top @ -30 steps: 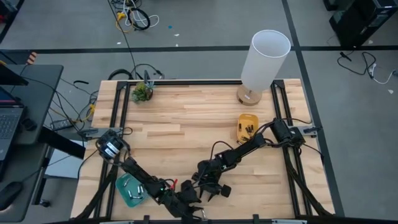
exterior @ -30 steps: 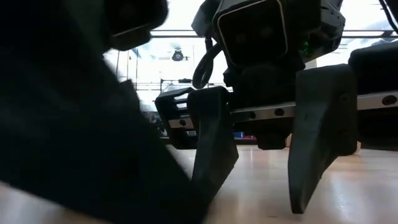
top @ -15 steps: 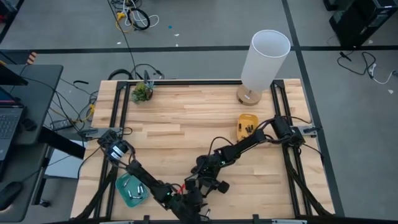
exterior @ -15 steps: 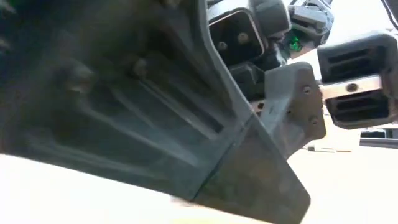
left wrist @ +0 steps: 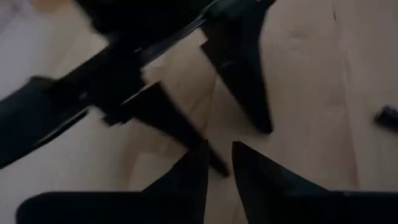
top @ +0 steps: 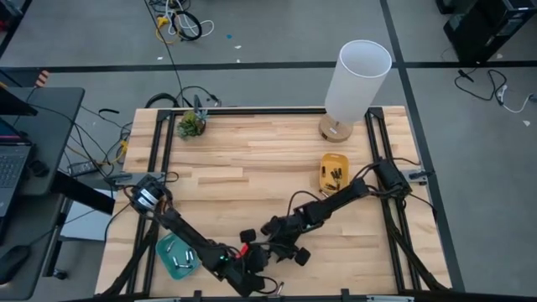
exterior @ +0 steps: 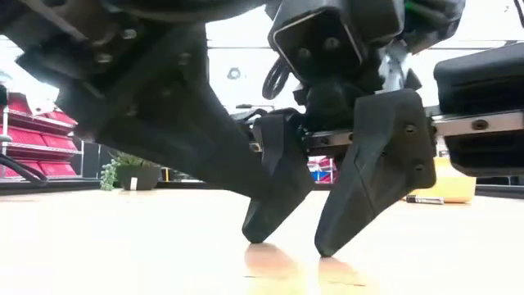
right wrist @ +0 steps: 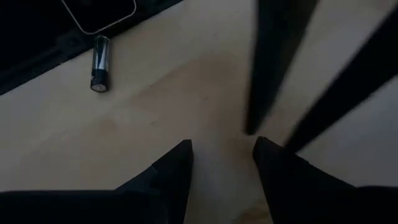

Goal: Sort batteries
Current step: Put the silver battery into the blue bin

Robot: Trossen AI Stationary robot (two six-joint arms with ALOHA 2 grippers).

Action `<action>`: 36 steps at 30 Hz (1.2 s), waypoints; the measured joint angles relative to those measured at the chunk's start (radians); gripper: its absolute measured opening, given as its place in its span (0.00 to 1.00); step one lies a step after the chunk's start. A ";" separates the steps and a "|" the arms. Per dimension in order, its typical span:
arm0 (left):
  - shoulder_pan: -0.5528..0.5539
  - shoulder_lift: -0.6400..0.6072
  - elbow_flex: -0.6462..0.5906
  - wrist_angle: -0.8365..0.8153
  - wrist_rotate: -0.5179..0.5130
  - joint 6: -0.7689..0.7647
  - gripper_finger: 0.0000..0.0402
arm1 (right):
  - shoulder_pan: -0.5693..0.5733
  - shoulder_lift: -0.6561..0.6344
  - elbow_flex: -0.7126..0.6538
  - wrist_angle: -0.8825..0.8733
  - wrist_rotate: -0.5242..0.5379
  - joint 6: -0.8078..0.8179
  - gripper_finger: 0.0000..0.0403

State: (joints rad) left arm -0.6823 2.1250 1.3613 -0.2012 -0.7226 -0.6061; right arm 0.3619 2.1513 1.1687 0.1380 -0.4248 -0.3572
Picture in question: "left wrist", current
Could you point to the silver AA battery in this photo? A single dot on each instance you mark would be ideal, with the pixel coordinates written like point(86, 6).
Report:
point(388, 116)

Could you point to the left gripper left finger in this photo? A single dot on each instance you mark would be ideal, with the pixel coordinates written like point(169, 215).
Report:
point(174, 202)

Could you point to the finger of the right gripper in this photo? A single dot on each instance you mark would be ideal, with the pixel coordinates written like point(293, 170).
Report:
point(155, 105)
point(239, 68)

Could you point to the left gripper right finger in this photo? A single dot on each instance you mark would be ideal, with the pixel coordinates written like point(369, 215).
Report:
point(280, 202)

